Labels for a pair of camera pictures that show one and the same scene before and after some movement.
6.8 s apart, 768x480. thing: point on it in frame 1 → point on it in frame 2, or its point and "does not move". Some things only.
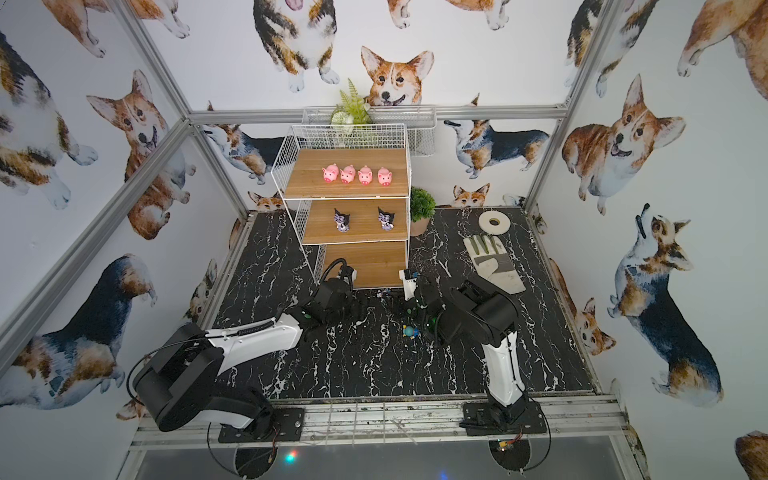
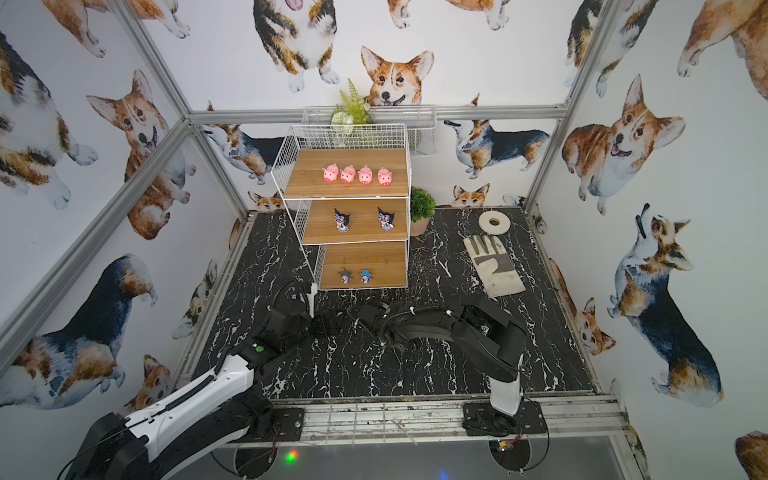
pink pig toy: x=384 y=176 does not move
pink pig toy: x=330 y=173 does not move
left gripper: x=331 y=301 → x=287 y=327
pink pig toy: x=347 y=174 does not move
